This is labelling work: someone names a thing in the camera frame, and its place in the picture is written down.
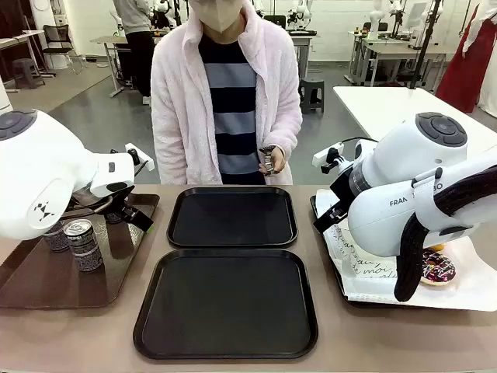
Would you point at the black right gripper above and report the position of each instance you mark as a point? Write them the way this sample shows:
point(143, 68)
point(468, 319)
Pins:
point(342, 192)

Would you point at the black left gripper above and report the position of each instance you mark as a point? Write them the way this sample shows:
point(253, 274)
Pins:
point(120, 206)

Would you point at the script-printed white paper sleeve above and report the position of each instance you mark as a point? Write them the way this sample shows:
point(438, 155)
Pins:
point(372, 270)
point(343, 248)

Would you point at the chocolate donut with white drizzle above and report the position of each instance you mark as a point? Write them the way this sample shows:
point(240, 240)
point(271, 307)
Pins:
point(442, 270)

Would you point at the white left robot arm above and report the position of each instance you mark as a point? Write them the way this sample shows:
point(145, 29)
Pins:
point(39, 167)

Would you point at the person's right forearm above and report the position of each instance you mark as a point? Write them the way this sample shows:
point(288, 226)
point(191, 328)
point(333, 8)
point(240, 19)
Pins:
point(165, 155)

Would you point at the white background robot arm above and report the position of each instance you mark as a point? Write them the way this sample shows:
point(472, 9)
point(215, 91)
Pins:
point(378, 13)
point(301, 11)

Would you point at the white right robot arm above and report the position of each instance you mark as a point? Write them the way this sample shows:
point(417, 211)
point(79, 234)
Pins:
point(407, 163)

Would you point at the person's left forearm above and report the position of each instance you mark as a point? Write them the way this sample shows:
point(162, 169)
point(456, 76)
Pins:
point(291, 132)

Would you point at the person's left hand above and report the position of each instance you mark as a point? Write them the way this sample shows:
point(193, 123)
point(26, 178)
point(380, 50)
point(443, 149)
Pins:
point(280, 159)

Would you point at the black plastic tray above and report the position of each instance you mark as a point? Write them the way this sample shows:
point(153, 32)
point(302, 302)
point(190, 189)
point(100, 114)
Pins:
point(233, 217)
point(225, 303)
point(338, 277)

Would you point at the black patterned drink can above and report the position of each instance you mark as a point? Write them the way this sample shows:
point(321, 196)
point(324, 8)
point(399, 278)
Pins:
point(85, 252)
point(56, 241)

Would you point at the brown plastic tray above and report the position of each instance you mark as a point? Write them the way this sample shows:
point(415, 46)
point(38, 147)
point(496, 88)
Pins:
point(46, 279)

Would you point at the person in pink robe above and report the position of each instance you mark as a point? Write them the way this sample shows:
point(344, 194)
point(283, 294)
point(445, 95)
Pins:
point(174, 116)

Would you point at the grey plastic stool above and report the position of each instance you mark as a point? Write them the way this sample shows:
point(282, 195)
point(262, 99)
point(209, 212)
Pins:
point(310, 93)

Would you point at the white side table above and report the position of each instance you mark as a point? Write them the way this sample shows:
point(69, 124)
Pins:
point(388, 105)

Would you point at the white paper sheet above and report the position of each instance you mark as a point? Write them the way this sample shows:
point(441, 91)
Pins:
point(477, 279)

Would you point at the person in grey hoodie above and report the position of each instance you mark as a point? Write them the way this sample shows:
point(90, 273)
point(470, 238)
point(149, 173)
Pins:
point(136, 50)

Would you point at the grey lab desk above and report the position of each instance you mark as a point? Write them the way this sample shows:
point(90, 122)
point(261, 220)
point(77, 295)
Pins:
point(303, 42)
point(105, 40)
point(396, 52)

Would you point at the dark round stool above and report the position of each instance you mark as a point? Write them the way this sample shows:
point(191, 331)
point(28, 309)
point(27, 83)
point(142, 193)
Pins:
point(27, 68)

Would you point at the black tripod pole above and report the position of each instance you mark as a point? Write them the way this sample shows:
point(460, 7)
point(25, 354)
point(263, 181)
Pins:
point(427, 42)

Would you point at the red dress on mannequin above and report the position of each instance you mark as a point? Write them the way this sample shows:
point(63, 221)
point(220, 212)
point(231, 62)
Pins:
point(466, 70)

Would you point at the black office chair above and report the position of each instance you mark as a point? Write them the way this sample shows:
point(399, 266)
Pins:
point(56, 37)

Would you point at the beige face mask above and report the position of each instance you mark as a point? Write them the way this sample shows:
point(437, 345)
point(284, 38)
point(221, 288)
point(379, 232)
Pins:
point(219, 17)

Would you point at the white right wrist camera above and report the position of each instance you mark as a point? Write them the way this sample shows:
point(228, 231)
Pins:
point(326, 153)

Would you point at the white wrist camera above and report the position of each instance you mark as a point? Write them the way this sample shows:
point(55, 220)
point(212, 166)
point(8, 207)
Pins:
point(143, 157)
point(326, 153)

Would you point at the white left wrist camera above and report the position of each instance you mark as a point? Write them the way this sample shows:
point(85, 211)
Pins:
point(143, 157)

